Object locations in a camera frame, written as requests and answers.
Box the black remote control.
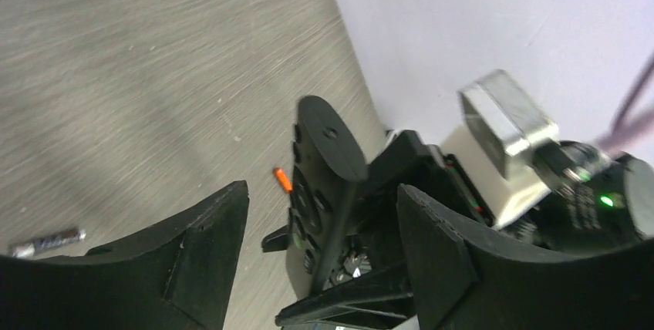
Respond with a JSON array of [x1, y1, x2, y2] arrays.
[[285, 96, 368, 299]]

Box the orange battery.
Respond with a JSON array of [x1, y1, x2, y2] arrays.
[[273, 167, 293, 194]]

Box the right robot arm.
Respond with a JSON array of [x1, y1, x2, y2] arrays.
[[275, 131, 653, 329]]

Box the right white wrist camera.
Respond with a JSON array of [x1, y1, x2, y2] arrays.
[[441, 69, 559, 230]]

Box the black battery near remotes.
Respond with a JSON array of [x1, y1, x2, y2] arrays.
[[8, 227, 86, 258]]

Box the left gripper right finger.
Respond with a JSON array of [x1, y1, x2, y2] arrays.
[[396, 185, 653, 329]]

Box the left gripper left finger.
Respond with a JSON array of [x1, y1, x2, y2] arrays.
[[1, 180, 249, 329]]

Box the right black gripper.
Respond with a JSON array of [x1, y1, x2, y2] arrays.
[[261, 130, 491, 329]]

